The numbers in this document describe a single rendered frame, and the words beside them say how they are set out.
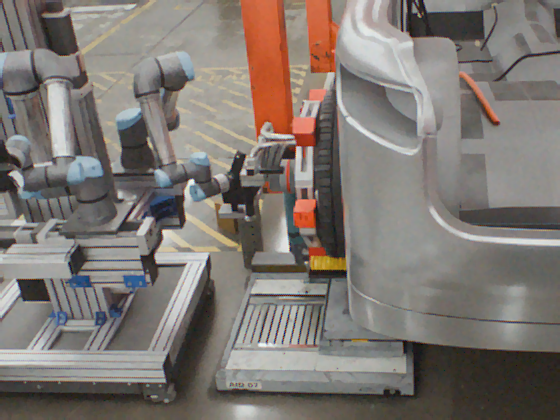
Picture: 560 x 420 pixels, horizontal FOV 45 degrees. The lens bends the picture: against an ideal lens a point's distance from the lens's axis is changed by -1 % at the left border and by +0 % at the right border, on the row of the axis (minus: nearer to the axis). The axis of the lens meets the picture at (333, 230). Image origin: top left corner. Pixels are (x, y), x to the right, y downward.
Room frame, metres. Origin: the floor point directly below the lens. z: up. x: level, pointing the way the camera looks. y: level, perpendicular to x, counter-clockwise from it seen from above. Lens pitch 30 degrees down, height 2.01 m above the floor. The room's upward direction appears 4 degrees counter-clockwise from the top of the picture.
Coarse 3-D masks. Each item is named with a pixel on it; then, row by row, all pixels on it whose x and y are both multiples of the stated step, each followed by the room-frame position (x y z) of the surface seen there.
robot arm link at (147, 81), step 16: (144, 64) 2.49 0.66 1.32; (144, 80) 2.45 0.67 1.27; (160, 80) 2.48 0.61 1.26; (144, 96) 2.43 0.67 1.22; (144, 112) 2.43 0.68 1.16; (160, 112) 2.45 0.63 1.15; (160, 128) 2.41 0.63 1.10; (160, 144) 2.39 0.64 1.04; (160, 160) 2.38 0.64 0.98; (160, 176) 2.34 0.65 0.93; (176, 176) 2.36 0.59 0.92
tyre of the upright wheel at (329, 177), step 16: (336, 96) 2.43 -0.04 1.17; (336, 112) 2.31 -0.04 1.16; (320, 128) 2.26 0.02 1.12; (336, 128) 2.24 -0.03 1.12; (320, 144) 2.20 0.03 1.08; (336, 144) 2.19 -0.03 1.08; (320, 160) 2.16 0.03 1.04; (336, 160) 2.16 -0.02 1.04; (320, 176) 2.14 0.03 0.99; (336, 176) 2.13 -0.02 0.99; (320, 192) 2.12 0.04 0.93; (336, 192) 2.11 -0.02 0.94; (320, 208) 2.11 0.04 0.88; (336, 208) 2.10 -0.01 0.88; (320, 224) 2.12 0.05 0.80; (336, 224) 2.10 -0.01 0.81; (336, 240) 2.13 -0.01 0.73; (336, 256) 2.20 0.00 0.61
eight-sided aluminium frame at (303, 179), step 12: (312, 108) 2.51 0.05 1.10; (300, 156) 2.24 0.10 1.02; (312, 156) 2.23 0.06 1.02; (300, 168) 2.21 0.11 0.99; (312, 168) 2.21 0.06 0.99; (300, 180) 2.17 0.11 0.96; (312, 180) 2.17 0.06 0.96; (300, 192) 2.17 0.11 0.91; (312, 192) 2.17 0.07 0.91; (300, 228) 2.17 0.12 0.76; (312, 228) 2.17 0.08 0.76; (312, 240) 2.32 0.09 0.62
